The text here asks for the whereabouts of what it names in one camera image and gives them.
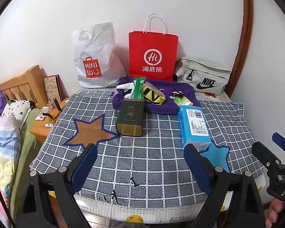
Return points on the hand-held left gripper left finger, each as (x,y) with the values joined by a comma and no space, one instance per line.
(84,168)

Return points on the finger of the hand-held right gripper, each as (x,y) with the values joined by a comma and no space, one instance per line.
(263,154)
(282,141)

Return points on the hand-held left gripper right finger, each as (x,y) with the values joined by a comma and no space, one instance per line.
(199,171)

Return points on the green wet wipe pack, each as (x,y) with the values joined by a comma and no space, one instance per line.
(182,101)

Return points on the white red-print wrapper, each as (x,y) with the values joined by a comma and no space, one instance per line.
(173,95)

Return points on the yellow mesh bag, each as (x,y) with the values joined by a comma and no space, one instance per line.
(155,97)

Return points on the white rubber glove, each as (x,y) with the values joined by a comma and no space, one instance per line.
(127,85)

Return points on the green sachet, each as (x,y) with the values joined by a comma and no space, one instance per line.
(138,87)

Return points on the person's right hand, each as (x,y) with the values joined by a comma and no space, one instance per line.
(274,211)

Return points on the blue star patch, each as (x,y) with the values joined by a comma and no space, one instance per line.
(216,156)

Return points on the brown star patch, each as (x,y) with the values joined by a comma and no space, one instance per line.
(92,133)

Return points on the blue tissue pack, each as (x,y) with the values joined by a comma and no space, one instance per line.
(192,123)

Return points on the grey checked cloth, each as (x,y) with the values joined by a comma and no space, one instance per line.
(144,161)

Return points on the wooden nightstand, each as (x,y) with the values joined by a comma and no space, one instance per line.
(41,133)

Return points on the amber glass jar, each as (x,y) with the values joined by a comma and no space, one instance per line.
(51,117)

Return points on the green blanket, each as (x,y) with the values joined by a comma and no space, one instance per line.
(23,147)

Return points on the dark small bottle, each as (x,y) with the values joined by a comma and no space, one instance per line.
(57,104)

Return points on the dark green tea tin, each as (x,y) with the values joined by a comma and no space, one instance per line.
(130,116)

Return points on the purple towel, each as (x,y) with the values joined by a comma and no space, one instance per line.
(166,106)

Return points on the patterned notebook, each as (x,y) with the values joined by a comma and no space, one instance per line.
(52,89)

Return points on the white spotted pillow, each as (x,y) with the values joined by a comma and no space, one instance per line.
(15,110)

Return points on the grey waist bag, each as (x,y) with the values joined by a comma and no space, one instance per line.
(204,71)

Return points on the wooden headboard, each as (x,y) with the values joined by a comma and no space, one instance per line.
(21,83)

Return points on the white plastic shopping bag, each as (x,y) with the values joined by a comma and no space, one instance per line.
(97,52)

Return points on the red paper bag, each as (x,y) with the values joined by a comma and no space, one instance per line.
(152,42)

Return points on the brown wooden door frame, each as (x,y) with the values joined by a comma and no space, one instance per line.
(244,40)

